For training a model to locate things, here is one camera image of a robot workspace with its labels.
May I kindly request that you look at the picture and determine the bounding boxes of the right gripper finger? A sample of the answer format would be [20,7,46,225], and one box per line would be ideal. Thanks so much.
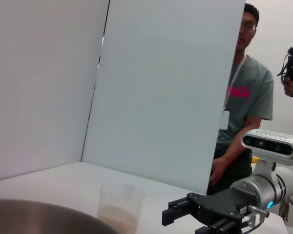
[194,217,242,234]
[162,196,198,227]

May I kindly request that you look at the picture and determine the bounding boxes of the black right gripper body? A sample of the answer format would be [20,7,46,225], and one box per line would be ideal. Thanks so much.
[187,188,257,227]

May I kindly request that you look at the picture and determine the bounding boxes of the white rice grains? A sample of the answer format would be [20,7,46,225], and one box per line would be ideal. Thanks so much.
[99,204,140,234]

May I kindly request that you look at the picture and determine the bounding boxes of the clear plastic cup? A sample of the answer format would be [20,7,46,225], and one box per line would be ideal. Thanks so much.
[97,184,146,234]

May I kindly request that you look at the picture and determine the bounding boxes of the stainless steel mixing bowl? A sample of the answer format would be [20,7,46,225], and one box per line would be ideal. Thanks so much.
[0,198,124,234]

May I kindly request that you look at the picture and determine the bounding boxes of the bystander left hand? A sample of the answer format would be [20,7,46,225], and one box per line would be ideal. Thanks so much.
[209,156,230,187]

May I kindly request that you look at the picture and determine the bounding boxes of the man in grey t-shirt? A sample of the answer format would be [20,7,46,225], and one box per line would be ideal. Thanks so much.
[208,3,275,195]

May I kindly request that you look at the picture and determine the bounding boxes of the white foam board panel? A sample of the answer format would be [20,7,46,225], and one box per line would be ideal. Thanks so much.
[81,0,246,195]
[0,0,110,183]

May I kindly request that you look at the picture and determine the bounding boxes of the thin framed glasses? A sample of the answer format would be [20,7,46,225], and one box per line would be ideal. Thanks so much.
[240,24,257,34]

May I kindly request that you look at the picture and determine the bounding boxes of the right arm silver plug cable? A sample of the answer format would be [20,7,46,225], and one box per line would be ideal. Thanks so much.
[241,205,271,229]

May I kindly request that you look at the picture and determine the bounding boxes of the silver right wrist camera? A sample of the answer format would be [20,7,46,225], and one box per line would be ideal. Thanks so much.
[239,129,293,166]

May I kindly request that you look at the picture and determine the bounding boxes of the white lanyard badge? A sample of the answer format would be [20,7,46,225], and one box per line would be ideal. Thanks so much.
[219,55,247,130]

